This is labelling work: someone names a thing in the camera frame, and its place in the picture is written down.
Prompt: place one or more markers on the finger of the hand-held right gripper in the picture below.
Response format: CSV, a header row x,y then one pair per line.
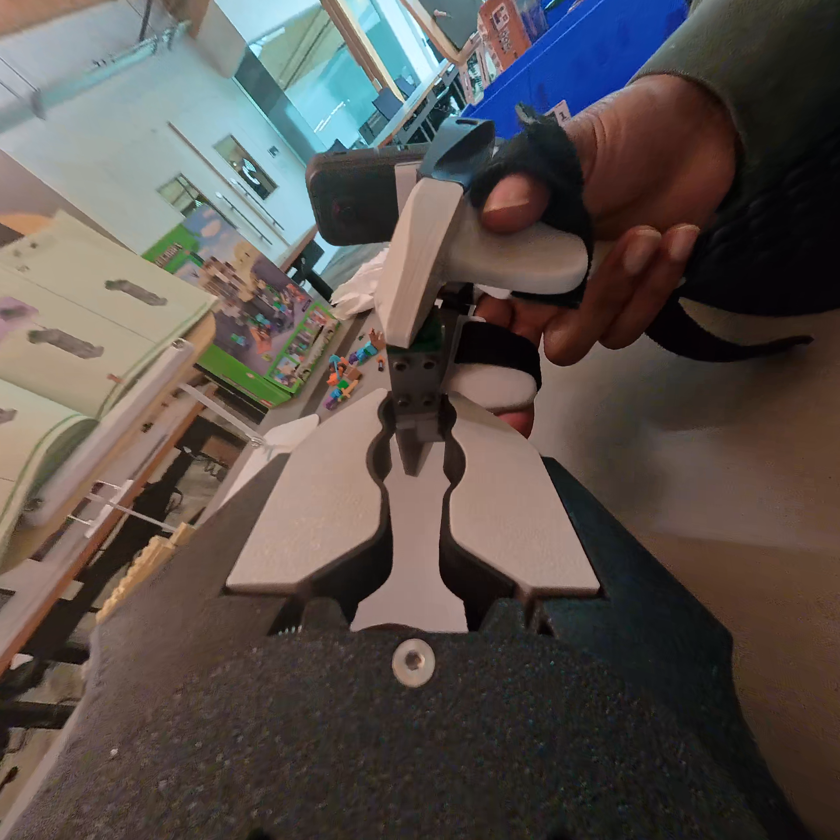
x,y
420,262
457,354

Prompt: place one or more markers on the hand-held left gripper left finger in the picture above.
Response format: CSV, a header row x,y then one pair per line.
x,y
308,518

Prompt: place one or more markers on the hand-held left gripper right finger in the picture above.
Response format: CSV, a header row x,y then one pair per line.
x,y
518,518

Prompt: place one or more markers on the grey brick pillar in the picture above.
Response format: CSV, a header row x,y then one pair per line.
x,y
413,387

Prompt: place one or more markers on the person's right forearm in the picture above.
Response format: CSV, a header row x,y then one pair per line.
x,y
774,79

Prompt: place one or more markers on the person's right hand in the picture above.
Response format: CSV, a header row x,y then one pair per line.
x,y
656,164

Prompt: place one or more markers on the brown brick piece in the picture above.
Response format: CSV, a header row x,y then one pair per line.
x,y
375,338

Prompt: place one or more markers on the purple blue green brick figure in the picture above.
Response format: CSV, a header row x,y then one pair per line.
x,y
361,354

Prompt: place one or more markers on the colourful figure with yellow sword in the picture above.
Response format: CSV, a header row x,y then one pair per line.
x,y
344,396

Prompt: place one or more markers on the orange figure with blue pickaxe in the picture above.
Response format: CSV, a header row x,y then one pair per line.
x,y
336,369

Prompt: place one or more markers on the brown printed toy box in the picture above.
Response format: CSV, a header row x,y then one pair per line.
x,y
505,33

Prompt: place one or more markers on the blue plastic bin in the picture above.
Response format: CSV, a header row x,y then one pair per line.
x,y
590,59

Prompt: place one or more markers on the green toy box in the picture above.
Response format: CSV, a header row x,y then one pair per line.
x,y
262,308

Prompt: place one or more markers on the pale green instruction book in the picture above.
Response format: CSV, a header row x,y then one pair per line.
x,y
79,308

